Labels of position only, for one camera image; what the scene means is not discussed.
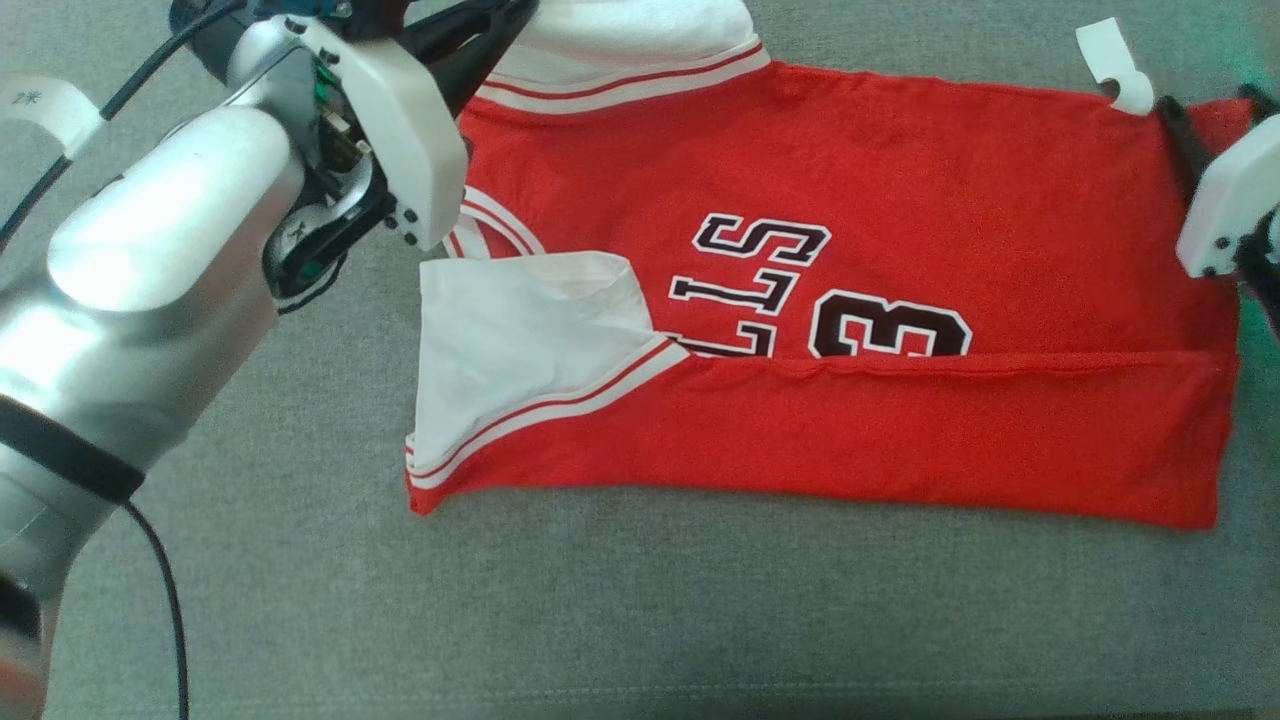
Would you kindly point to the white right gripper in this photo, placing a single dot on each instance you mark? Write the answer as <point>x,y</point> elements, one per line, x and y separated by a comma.
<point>1235,195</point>

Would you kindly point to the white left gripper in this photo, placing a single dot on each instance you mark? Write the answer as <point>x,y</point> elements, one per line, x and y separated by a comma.
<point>400,140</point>

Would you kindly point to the red white-sleeved Bulls jersey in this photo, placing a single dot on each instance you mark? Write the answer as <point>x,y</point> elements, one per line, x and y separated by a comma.
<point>900,200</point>

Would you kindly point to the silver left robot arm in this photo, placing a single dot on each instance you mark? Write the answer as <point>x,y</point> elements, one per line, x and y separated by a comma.
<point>130,300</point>

